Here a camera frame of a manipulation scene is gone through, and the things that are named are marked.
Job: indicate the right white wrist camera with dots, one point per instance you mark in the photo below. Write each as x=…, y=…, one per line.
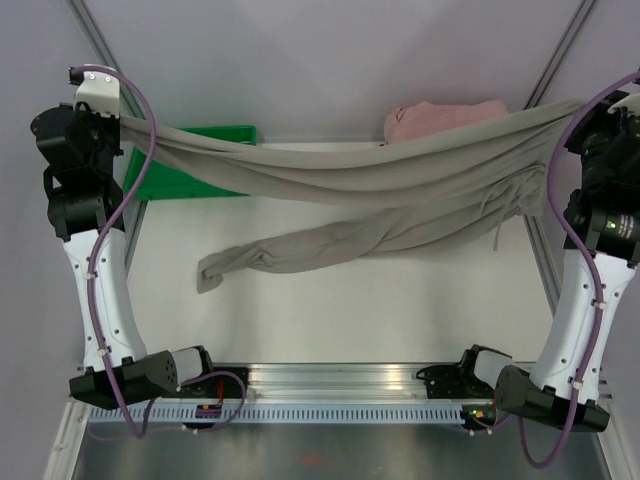
x=629, y=103

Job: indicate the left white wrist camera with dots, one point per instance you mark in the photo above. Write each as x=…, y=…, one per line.
x=97, y=89

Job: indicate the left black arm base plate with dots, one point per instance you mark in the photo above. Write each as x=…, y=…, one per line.
x=223, y=387

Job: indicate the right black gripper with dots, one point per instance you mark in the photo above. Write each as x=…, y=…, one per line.
x=598, y=118

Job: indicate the green plastic tray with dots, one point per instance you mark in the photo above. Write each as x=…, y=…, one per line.
x=165, y=183

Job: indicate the slotted grey cable duct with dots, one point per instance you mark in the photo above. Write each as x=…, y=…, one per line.
x=446, y=414

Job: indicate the grey trousers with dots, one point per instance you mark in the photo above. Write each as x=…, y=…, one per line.
x=424, y=195

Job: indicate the right aluminium frame post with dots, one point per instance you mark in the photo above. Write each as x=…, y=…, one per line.
x=556, y=28

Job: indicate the aluminium mounting rail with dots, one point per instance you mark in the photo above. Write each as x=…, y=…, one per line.
x=286, y=382

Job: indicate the pink folded trousers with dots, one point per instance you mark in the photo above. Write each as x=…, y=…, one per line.
x=425, y=119

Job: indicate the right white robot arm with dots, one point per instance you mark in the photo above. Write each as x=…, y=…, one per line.
x=600, y=259

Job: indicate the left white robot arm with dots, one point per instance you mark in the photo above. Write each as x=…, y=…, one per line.
x=87, y=221

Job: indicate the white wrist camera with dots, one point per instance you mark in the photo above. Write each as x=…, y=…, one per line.
x=629, y=103
x=97, y=89

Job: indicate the left aluminium frame post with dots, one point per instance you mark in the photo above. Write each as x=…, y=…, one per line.
x=97, y=41

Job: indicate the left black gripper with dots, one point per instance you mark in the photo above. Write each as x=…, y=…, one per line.
x=85, y=115

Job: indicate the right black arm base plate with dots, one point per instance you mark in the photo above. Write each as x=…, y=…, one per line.
x=452, y=381

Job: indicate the aluminium frame post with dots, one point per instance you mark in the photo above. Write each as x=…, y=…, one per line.
x=97, y=41
x=556, y=28

